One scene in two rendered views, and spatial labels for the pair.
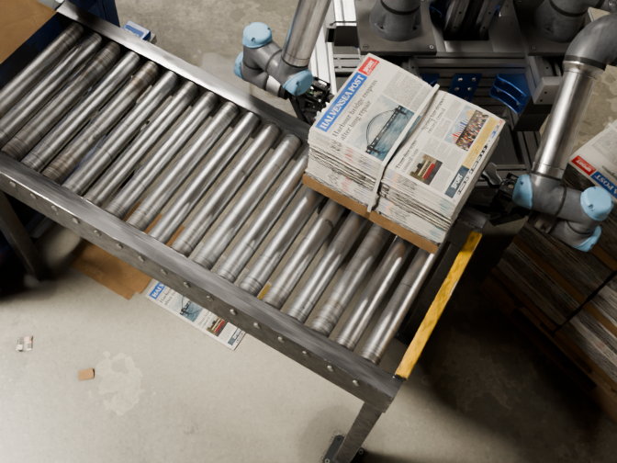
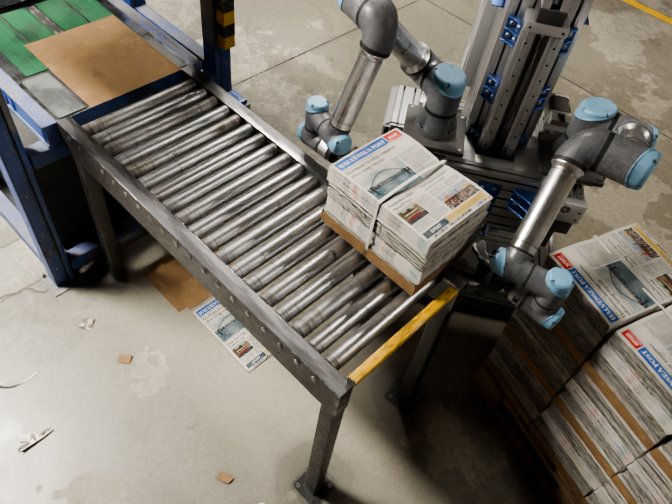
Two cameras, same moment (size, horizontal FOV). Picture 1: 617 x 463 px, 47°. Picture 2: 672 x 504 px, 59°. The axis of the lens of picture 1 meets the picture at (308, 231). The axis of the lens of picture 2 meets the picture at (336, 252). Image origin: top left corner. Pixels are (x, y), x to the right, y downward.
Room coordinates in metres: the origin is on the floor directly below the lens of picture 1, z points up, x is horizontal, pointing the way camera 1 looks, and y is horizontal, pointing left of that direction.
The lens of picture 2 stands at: (-0.19, -0.34, 2.16)
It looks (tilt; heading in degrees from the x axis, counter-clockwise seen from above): 51 degrees down; 15
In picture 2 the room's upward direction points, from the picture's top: 10 degrees clockwise
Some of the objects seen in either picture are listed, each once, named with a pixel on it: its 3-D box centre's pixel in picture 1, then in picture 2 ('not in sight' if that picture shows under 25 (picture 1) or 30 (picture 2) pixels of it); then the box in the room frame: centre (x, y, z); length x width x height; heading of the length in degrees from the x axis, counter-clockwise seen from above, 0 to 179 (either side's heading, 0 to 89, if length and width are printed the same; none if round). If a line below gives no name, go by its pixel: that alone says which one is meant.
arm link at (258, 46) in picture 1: (261, 49); (319, 116); (1.31, 0.20, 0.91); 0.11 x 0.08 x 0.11; 52
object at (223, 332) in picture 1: (211, 291); (246, 322); (0.99, 0.31, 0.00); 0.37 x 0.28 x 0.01; 68
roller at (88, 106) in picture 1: (84, 110); (174, 136); (1.12, 0.64, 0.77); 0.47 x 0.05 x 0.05; 158
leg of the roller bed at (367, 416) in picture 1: (358, 432); (322, 450); (0.49, -0.22, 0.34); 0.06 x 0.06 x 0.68; 68
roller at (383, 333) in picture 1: (409, 287); (384, 318); (0.75, -0.26, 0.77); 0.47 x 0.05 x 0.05; 158
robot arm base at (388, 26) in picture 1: (398, 9); (438, 116); (1.57, -0.16, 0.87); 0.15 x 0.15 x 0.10
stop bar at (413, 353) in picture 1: (441, 301); (406, 333); (0.71, -0.33, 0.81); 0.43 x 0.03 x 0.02; 158
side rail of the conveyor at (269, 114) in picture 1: (260, 120); (306, 174); (1.20, 0.18, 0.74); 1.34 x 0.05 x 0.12; 68
